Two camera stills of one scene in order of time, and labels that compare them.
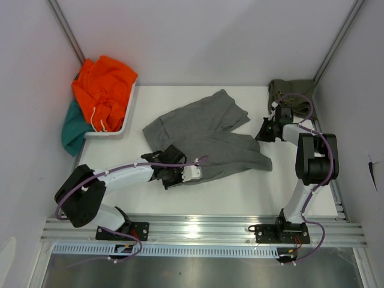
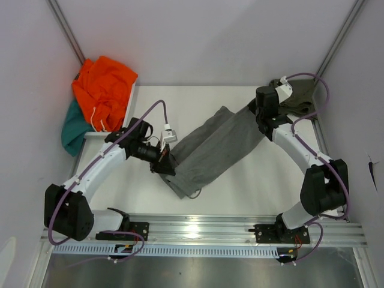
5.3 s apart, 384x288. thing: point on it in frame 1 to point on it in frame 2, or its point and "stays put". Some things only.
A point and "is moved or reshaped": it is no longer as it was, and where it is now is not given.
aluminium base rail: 336,229 stays put
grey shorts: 204,128 is moved or reshaped
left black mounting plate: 140,229 stays put
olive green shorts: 296,95 stays put
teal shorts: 75,126 stays put
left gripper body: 173,177 to 148,153
